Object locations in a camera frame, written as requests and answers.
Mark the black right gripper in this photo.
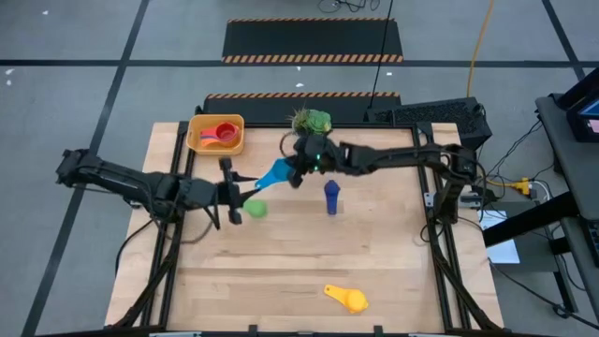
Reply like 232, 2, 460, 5
287, 135, 341, 189

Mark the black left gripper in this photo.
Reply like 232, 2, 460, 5
180, 157, 259, 226

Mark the light blue measuring cup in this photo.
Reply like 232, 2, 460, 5
255, 157, 297, 191

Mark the green measuring cup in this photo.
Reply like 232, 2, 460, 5
242, 198, 269, 219

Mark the small purple measuring cup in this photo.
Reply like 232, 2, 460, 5
323, 179, 342, 216

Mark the red measuring cup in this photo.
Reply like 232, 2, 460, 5
199, 122, 241, 143

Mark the yellow measuring cup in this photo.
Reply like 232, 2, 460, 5
323, 284, 370, 315

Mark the yellow plastic basket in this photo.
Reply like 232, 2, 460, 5
185, 113, 246, 156

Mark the succulent in patterned pot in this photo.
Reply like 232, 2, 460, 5
289, 106, 333, 138

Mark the black hazard-striped floor ramp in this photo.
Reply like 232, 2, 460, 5
201, 91, 402, 125
221, 17, 404, 65

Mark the white paper sheet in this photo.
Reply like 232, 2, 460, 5
476, 209, 521, 266

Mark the yellow power plug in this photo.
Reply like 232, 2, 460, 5
486, 176, 533, 197

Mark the dark side desk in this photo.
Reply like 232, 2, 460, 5
481, 93, 599, 300

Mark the black monitor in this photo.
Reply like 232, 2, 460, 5
556, 67, 599, 144

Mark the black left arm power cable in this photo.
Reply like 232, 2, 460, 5
114, 215, 158, 277

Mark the black hanging cable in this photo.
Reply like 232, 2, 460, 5
367, 0, 394, 110

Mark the coiled black floor cable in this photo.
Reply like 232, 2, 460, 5
317, 0, 381, 14

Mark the yellow hanging cable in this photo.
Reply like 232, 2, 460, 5
466, 0, 496, 98

